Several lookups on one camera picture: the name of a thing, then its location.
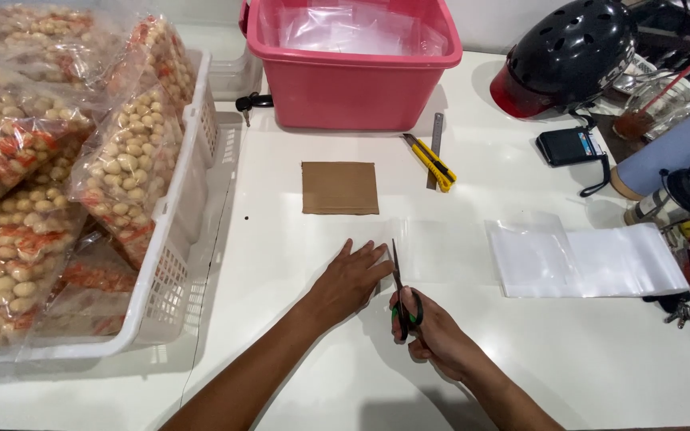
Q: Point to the person's left hand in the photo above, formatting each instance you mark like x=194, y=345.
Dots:
x=345, y=284

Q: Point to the person's right hand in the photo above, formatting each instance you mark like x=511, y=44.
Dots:
x=438, y=335

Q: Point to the clear plastic sheet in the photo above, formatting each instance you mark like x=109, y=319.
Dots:
x=441, y=251

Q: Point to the brown cardboard square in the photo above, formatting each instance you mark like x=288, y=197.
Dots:
x=339, y=188

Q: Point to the yellow utility knife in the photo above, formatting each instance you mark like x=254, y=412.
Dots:
x=435, y=164

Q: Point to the white lattice plastic tray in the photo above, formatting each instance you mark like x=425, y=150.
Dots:
x=222, y=173

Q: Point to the stack of folded clear plastic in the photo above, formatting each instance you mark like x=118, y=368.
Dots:
x=590, y=263

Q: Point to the white plastic basket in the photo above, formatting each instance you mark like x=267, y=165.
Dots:
x=168, y=257

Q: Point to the steel ruler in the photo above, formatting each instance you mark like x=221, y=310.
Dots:
x=436, y=129

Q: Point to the pink plastic tub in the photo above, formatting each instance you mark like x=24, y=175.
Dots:
x=351, y=90

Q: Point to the black key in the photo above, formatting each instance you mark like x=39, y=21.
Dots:
x=252, y=102

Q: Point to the clear plastic container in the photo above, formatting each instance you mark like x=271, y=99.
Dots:
x=234, y=75

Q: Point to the bunch of metal keys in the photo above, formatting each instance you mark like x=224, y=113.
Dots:
x=682, y=314

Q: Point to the pile of clear plastic bags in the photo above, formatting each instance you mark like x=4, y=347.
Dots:
x=357, y=30

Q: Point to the pale blue paper roll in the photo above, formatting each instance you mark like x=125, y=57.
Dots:
x=674, y=149

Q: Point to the black helmet with red visor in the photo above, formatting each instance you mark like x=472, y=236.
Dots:
x=566, y=57

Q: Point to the plastic drink cup red straw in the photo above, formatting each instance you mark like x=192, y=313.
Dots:
x=650, y=111

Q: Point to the heap of nut snack packets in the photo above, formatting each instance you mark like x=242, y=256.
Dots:
x=33, y=179

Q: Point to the dark wooden furniture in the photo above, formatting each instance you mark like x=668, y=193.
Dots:
x=680, y=36

